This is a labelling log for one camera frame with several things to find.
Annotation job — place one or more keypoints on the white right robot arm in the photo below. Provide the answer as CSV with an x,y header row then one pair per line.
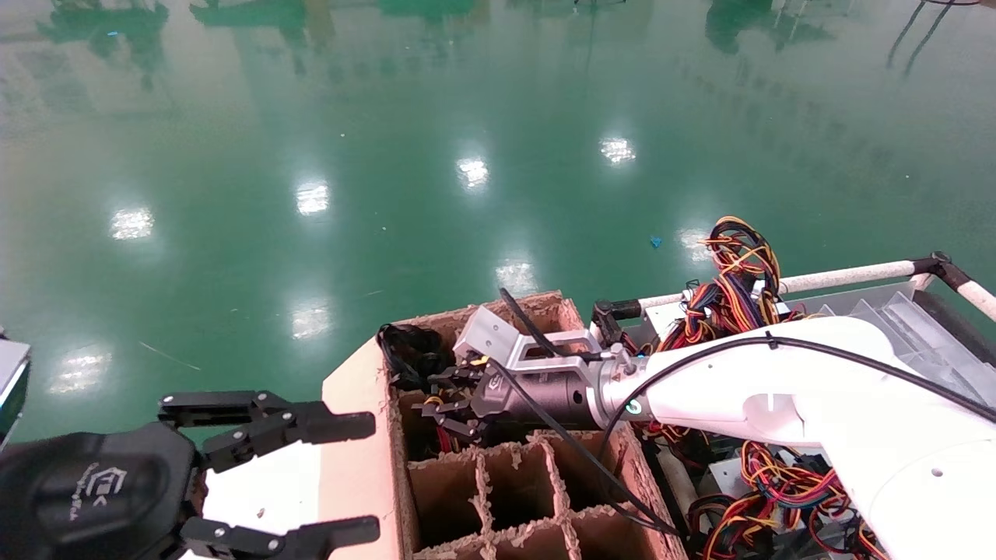
x,y
778,389

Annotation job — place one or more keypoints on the long white frame pipe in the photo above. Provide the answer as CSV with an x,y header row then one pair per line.
x,y
848,274

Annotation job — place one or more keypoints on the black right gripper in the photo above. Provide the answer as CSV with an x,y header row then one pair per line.
x,y
545,400

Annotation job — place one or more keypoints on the short white frame pipe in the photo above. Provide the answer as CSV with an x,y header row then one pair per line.
x,y
982,299

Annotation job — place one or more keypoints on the brown cardboard divider box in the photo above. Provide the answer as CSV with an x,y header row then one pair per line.
x,y
358,467

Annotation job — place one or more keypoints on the white-topped power supply unit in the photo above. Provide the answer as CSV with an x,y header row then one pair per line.
x,y
661,315

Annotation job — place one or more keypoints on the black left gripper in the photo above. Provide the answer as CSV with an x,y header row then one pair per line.
x,y
78,498

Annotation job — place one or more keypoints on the silver power supply unit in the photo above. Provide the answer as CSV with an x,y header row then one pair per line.
x,y
731,474

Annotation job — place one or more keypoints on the black pipe joint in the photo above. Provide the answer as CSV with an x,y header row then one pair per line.
x,y
607,315
941,268

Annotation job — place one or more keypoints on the beige frame pipe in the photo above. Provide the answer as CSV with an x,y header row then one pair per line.
x,y
678,482

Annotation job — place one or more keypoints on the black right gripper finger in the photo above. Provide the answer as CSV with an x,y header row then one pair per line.
x,y
311,540

